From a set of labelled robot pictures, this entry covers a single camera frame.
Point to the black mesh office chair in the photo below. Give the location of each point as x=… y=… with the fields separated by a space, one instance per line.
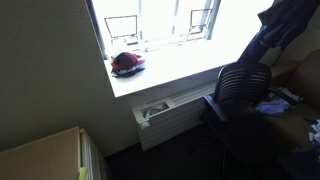
x=231 y=113

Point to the yellow sticky note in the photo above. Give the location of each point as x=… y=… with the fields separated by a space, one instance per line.
x=83 y=173

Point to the white light-blue cloth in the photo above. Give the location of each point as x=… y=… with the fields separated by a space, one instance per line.
x=275 y=107

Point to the beige drawer cabinet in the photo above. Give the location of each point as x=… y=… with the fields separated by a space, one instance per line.
x=55 y=157

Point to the white wall heater unit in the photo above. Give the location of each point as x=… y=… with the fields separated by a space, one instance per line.
x=164 y=119

